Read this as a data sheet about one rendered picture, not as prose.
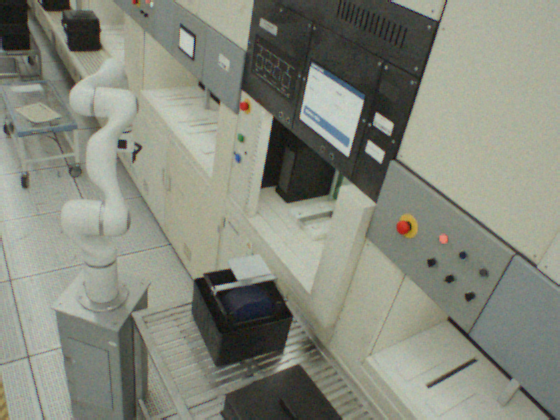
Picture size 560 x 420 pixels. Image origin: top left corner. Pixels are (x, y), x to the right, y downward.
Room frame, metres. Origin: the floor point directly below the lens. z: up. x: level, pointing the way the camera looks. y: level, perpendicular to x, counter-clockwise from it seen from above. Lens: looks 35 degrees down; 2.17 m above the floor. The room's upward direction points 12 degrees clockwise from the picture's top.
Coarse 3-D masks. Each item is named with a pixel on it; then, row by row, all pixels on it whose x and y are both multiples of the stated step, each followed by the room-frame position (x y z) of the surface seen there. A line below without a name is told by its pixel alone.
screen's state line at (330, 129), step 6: (306, 108) 1.60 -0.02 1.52; (306, 114) 1.60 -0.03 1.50; (312, 114) 1.57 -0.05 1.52; (318, 120) 1.54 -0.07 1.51; (324, 120) 1.52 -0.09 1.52; (324, 126) 1.52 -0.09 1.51; (330, 126) 1.49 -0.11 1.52; (330, 132) 1.49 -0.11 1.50; (336, 132) 1.47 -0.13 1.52; (336, 138) 1.46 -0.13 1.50; (342, 138) 1.44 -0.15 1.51; (348, 138) 1.42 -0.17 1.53; (342, 144) 1.43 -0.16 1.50; (348, 144) 1.41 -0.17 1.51
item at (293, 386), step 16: (288, 368) 1.04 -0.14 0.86; (256, 384) 0.95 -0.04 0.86; (272, 384) 0.96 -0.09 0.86; (288, 384) 0.97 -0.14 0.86; (304, 384) 0.99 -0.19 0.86; (224, 400) 0.89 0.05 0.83; (240, 400) 0.88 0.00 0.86; (256, 400) 0.89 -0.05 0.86; (272, 400) 0.90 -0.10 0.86; (288, 400) 0.91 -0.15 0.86; (304, 400) 0.93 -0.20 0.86; (320, 400) 0.94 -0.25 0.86; (224, 416) 0.87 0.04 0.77; (240, 416) 0.83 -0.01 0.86; (256, 416) 0.84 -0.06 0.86; (272, 416) 0.85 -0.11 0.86; (288, 416) 0.86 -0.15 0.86; (304, 416) 0.87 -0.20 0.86; (320, 416) 0.88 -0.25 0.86; (336, 416) 0.89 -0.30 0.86
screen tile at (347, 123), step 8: (336, 88) 1.50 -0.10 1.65; (336, 96) 1.50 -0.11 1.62; (344, 96) 1.47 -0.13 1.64; (344, 104) 1.46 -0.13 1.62; (352, 104) 1.44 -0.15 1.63; (336, 112) 1.48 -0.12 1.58; (352, 112) 1.43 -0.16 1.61; (336, 120) 1.48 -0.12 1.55; (344, 120) 1.45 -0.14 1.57; (352, 120) 1.42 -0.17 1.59; (344, 128) 1.44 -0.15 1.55; (352, 128) 1.42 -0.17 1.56
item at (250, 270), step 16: (256, 256) 1.30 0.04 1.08; (208, 272) 1.28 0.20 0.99; (224, 272) 1.31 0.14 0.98; (240, 272) 1.21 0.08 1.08; (256, 272) 1.22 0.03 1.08; (208, 288) 1.25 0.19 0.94; (224, 288) 1.20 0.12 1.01; (272, 288) 1.29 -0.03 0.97; (208, 304) 1.23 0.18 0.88; (224, 320) 1.11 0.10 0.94; (256, 320) 1.17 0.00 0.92; (272, 320) 1.20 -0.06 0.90
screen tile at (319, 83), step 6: (312, 72) 1.61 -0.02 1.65; (312, 78) 1.61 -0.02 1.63; (318, 78) 1.58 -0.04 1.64; (312, 84) 1.60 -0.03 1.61; (318, 84) 1.58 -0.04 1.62; (324, 84) 1.55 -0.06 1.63; (330, 84) 1.53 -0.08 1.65; (324, 90) 1.55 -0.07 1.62; (312, 96) 1.59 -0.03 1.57; (324, 96) 1.54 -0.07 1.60; (330, 96) 1.52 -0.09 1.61; (312, 102) 1.58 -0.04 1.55; (318, 102) 1.56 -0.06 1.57; (324, 102) 1.54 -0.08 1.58; (318, 108) 1.56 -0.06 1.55; (324, 108) 1.53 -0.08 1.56; (324, 114) 1.53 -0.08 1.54
